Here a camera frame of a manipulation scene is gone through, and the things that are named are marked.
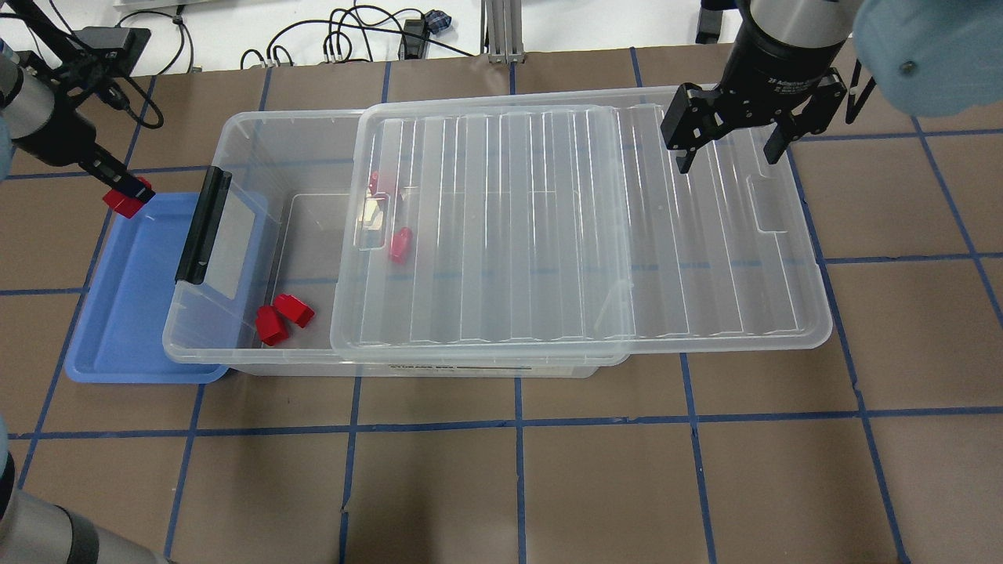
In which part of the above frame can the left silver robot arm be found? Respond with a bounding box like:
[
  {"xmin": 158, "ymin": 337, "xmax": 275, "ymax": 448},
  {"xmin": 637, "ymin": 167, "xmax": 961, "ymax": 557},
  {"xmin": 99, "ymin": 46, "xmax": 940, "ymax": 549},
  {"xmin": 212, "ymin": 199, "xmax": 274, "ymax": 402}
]
[{"xmin": 1, "ymin": 52, "xmax": 169, "ymax": 563}]

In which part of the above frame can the clear plastic box lid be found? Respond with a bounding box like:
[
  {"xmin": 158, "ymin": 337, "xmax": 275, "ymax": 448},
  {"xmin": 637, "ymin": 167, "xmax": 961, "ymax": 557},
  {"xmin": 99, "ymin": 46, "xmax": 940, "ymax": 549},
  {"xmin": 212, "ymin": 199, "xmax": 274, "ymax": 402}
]
[{"xmin": 330, "ymin": 87, "xmax": 832, "ymax": 367}]

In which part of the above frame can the aluminium frame post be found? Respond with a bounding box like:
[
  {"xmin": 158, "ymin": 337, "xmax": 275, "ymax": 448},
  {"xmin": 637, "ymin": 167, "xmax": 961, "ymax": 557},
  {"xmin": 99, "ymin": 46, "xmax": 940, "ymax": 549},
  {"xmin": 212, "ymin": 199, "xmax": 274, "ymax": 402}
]
[{"xmin": 480, "ymin": 0, "xmax": 526, "ymax": 64}]

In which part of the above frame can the black cable bundle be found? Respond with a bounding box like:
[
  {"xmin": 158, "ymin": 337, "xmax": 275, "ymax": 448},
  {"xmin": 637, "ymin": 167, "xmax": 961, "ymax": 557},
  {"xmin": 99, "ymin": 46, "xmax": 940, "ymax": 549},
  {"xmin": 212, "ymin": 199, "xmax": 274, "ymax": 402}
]
[{"xmin": 240, "ymin": 5, "xmax": 476, "ymax": 70}]

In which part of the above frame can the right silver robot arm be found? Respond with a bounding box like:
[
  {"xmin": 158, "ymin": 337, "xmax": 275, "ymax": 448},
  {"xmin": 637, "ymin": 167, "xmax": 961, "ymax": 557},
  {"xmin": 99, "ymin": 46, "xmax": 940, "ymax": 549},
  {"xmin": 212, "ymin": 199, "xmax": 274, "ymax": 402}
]
[{"xmin": 661, "ymin": 1, "xmax": 1002, "ymax": 174}]

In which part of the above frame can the clear plastic storage box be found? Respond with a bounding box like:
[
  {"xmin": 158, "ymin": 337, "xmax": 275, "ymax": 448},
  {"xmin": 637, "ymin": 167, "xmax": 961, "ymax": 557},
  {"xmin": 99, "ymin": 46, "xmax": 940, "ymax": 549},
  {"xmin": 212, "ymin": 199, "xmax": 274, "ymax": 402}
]
[{"xmin": 162, "ymin": 106, "xmax": 631, "ymax": 378}]

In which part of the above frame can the black box latch handle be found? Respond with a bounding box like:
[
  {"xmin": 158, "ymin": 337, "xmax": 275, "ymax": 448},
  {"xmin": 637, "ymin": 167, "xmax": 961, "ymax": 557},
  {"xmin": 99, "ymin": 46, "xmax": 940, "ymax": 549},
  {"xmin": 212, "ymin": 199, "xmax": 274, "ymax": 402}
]
[{"xmin": 175, "ymin": 165, "xmax": 232, "ymax": 285}]

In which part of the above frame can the black power adapter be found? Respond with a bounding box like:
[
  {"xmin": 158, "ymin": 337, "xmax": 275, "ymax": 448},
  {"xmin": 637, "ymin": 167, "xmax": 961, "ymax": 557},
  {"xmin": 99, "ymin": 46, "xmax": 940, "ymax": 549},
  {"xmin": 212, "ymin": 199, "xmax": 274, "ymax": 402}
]
[{"xmin": 694, "ymin": 1, "xmax": 730, "ymax": 44}]

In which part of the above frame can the red block pair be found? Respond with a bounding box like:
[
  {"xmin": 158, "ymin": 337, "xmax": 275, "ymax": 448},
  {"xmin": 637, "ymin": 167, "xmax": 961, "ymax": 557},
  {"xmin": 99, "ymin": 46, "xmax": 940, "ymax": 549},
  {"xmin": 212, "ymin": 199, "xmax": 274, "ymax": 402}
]
[
  {"xmin": 255, "ymin": 305, "xmax": 289, "ymax": 347},
  {"xmin": 272, "ymin": 294, "xmax": 316, "ymax": 328}
]

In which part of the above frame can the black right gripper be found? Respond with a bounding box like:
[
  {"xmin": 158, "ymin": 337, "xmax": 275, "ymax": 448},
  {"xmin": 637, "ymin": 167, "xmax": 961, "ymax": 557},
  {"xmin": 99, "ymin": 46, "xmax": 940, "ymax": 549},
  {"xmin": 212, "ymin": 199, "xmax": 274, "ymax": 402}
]
[{"xmin": 661, "ymin": 20, "xmax": 848, "ymax": 175}]

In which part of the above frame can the red block under lid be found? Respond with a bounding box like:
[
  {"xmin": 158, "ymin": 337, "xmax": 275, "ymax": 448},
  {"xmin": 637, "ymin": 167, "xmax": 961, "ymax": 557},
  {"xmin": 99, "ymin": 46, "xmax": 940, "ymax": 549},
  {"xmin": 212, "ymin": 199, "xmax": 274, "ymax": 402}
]
[{"xmin": 388, "ymin": 227, "xmax": 415, "ymax": 265}]

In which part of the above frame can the red block front pair right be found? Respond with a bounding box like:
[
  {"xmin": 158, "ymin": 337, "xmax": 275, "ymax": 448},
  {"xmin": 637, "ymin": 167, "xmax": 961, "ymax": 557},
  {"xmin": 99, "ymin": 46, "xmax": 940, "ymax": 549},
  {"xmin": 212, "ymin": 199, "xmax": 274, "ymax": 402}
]
[{"xmin": 272, "ymin": 294, "xmax": 316, "ymax": 328}]

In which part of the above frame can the blue plastic tray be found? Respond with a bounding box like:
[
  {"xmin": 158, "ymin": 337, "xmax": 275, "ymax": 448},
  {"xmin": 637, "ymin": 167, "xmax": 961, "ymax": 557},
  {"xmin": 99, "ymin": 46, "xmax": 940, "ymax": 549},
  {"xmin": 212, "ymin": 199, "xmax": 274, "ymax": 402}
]
[{"xmin": 64, "ymin": 190, "xmax": 276, "ymax": 385}]

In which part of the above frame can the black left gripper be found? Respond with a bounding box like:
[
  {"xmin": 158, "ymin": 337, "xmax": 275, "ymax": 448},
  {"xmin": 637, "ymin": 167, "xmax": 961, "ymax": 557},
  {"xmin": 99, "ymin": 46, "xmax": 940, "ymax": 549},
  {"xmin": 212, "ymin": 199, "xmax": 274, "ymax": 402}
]
[{"xmin": 12, "ymin": 52, "xmax": 155, "ymax": 197}]

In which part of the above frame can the red block front pair left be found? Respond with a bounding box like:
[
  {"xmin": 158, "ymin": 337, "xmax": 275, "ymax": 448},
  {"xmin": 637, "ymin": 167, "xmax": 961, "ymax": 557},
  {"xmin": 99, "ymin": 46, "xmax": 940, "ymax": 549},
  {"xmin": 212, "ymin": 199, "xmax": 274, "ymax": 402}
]
[{"xmin": 255, "ymin": 305, "xmax": 289, "ymax": 347}]

